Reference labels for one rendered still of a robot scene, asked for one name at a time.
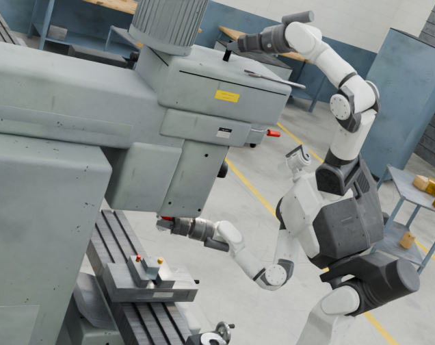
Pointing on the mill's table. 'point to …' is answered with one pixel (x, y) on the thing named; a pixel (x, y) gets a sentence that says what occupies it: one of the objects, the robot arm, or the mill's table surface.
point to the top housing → (214, 85)
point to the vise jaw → (164, 276)
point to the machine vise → (127, 271)
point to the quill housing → (193, 179)
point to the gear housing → (204, 128)
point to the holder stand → (206, 339)
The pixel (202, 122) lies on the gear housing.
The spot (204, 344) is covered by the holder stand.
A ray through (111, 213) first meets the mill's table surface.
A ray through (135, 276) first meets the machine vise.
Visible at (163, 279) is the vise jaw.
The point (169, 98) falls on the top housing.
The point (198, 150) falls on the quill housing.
